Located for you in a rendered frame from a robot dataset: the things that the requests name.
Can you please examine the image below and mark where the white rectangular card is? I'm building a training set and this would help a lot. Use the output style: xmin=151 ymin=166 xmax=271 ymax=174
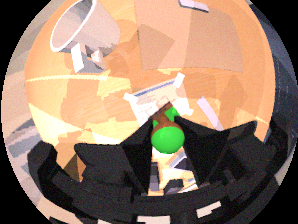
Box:
xmin=124 ymin=72 xmax=194 ymax=125

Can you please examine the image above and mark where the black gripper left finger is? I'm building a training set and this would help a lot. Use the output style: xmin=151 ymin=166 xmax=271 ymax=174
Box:
xmin=73 ymin=119 xmax=153 ymax=196

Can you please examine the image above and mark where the white mug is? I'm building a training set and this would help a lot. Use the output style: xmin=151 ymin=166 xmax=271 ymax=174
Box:
xmin=49 ymin=0 xmax=121 ymax=73

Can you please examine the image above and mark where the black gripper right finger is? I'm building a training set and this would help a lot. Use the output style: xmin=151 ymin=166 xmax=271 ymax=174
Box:
xmin=174 ymin=115 xmax=258 ymax=188

